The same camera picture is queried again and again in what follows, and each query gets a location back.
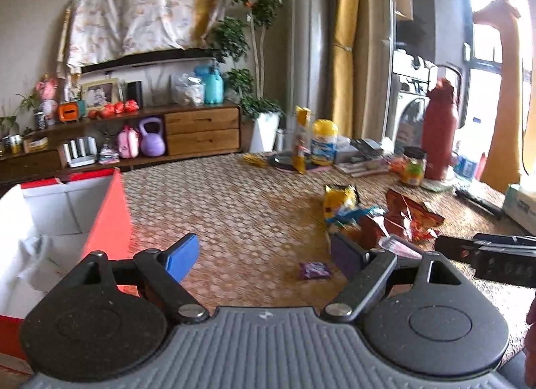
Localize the pink flowers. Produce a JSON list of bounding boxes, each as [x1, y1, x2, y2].
[[35, 73, 59, 126]]

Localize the white router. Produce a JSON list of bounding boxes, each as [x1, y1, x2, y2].
[[63, 136, 98, 169]]

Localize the black speaker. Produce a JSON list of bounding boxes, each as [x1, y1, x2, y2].
[[127, 81, 144, 108]]

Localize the black handle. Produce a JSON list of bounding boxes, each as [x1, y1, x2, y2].
[[455, 189, 504, 219]]

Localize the grey standing air conditioner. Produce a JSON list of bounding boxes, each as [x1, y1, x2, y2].
[[288, 0, 328, 151]]

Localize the glass jar with black lid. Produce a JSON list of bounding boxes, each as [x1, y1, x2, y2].
[[400, 147, 427, 187]]

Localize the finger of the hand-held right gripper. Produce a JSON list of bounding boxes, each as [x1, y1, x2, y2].
[[434, 235, 478, 265]]

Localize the green potted tree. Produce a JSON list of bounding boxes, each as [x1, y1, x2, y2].
[[209, 0, 285, 120]]

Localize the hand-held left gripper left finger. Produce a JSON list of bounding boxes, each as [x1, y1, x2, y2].
[[81, 233, 210, 323]]

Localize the brown snack packet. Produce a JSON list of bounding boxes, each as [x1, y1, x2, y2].
[[358, 215, 390, 252]]

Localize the pink snack packet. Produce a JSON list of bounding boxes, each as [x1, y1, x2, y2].
[[377, 236, 424, 259]]

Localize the turquoise bottle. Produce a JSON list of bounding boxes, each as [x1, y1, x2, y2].
[[194, 63, 225, 105]]

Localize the purple kettlebell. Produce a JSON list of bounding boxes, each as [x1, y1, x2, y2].
[[138, 117, 166, 157]]

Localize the clear bottle with yellow contents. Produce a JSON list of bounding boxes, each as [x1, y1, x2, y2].
[[293, 106, 313, 175]]

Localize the washing machine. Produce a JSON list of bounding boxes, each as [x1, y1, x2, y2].
[[384, 49, 440, 151]]

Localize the red water bottle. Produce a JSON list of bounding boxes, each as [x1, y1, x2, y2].
[[420, 77, 460, 181]]

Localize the red snack packet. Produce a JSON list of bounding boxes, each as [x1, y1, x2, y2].
[[384, 189, 445, 244]]

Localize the black round tray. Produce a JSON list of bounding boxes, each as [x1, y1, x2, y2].
[[268, 151, 331, 173]]

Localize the person's right forearm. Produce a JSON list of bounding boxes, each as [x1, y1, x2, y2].
[[523, 295, 536, 389]]

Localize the purple candy packet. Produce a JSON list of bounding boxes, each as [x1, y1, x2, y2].
[[299, 261, 332, 280]]

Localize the photo frame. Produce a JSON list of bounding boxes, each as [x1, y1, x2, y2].
[[81, 78, 120, 110]]

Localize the white plant pot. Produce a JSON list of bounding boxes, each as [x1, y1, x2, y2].
[[250, 111, 281, 154]]

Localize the yellow snack packet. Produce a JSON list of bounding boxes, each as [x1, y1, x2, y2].
[[324, 184, 358, 222]]

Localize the yellow lidded wipe canister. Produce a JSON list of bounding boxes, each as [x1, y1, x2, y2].
[[311, 119, 339, 166]]

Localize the green edged mat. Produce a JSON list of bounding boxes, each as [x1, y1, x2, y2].
[[420, 177, 458, 193]]

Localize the yellow rubber bands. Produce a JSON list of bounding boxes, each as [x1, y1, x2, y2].
[[242, 153, 271, 169]]

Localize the clear plastic bag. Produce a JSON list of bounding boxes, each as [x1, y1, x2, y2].
[[171, 73, 206, 107]]

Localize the blue snack packet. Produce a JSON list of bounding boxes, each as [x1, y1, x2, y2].
[[327, 205, 386, 228]]

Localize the tissue box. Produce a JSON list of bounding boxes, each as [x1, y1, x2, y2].
[[501, 183, 536, 223]]

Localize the clear bottle with blue label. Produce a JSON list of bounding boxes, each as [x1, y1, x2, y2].
[[453, 127, 482, 181]]

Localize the white crumpled plastic wrap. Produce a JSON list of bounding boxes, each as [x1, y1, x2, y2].
[[17, 235, 55, 293]]

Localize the wooden television cabinet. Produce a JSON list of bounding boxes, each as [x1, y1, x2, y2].
[[0, 101, 244, 184]]

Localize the stack of books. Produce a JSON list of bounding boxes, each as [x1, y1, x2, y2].
[[334, 137, 394, 177]]

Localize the red and white cardboard box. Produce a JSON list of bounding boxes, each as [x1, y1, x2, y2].
[[0, 167, 135, 374]]

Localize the red ornaments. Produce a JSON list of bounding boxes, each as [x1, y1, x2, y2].
[[88, 99, 140, 119]]

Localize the yellow curtain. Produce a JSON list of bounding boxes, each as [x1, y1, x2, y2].
[[332, 0, 361, 138]]

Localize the orange clock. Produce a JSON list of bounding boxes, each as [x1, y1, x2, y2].
[[58, 101, 87, 123]]

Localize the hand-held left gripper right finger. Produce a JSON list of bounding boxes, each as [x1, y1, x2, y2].
[[320, 232, 459, 323]]

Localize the floral cloth covered television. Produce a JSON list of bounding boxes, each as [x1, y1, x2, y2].
[[67, 0, 227, 68]]

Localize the pink toy bag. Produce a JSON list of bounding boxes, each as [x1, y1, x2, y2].
[[117, 126, 140, 159]]

